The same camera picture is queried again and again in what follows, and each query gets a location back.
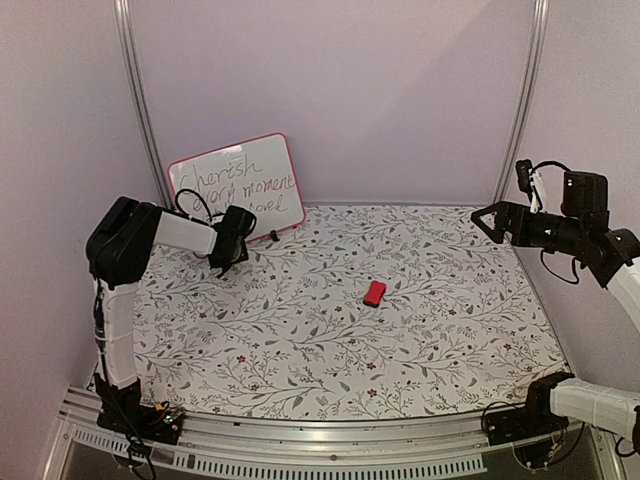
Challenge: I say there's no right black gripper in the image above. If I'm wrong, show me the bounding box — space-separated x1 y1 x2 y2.
472 200 587 256

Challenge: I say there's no pink framed whiteboard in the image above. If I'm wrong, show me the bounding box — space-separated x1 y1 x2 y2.
167 133 306 241

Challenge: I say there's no red whiteboard eraser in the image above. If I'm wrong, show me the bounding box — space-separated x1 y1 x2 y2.
363 280 387 308

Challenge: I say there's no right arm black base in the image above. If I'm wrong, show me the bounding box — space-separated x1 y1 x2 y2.
480 401 585 472

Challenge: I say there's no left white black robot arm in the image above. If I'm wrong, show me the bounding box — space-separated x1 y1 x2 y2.
86 197 257 397

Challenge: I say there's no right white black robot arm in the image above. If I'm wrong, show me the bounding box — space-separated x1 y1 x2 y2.
471 162 639 446

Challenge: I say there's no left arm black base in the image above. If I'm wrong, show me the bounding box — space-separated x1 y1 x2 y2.
96 377 183 445

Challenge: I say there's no floral patterned table mat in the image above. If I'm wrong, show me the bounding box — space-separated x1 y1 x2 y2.
133 206 568 421

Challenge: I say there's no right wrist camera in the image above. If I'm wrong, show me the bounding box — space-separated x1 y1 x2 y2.
515 159 543 213

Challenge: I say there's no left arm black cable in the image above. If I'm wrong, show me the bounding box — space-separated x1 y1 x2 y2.
173 188 226 224

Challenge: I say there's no front aluminium rail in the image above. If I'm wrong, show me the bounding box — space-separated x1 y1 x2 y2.
43 387 639 479

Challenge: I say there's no right aluminium corner post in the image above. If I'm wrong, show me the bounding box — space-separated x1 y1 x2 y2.
493 0 550 202

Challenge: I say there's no aluminium corner post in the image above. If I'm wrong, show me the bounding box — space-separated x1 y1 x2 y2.
113 0 173 208
493 0 550 202

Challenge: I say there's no left aluminium corner post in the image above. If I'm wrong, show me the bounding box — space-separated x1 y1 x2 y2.
113 0 173 208

